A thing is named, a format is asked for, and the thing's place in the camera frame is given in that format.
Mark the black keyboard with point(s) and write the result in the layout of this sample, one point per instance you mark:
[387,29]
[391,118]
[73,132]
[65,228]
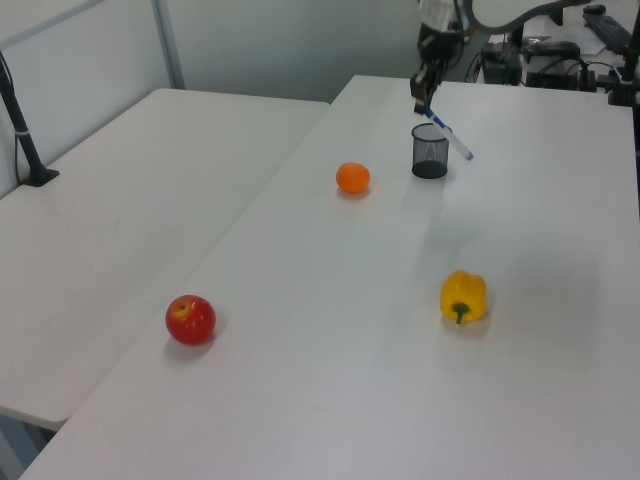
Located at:
[607,27]

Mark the black handheld device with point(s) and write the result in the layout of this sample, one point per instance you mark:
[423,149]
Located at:
[552,49]

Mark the black camera pole with base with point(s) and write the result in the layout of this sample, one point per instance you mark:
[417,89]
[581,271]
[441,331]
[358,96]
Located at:
[20,130]

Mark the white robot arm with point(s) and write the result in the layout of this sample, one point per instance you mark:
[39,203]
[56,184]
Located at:
[495,12]

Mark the black mesh pen cup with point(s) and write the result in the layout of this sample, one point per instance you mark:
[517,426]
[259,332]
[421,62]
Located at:
[429,155]

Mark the black computer mouse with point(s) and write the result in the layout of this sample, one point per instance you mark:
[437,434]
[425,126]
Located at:
[595,8]

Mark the black clamp stand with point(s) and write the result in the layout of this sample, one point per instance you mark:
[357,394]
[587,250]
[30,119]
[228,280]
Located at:
[625,75]

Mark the black electronics box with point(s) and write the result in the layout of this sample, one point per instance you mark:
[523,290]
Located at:
[557,77]

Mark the black square box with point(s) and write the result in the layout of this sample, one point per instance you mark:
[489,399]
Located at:
[501,64]

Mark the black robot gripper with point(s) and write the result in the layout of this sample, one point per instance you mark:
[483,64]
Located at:
[440,42]

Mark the orange tangerine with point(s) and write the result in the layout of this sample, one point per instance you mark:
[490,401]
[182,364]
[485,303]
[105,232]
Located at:
[353,177]

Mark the blue and white marker pen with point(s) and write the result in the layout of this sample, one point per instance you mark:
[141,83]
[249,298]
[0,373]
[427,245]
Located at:
[452,135]

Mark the yellow bell pepper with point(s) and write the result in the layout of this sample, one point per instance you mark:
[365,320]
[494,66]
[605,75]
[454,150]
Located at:
[463,295]

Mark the red apple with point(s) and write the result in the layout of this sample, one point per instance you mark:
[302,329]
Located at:
[190,320]

